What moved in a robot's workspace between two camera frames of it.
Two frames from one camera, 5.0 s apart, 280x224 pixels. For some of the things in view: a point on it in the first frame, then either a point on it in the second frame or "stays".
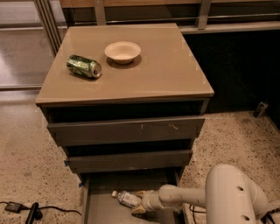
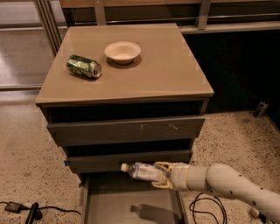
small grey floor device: [261, 108] stays
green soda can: [83, 66] stays
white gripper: [148, 200] to [178, 176]
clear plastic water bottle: [128, 199] to [144, 171]
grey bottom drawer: [101, 206] stays
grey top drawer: [125, 130] stays
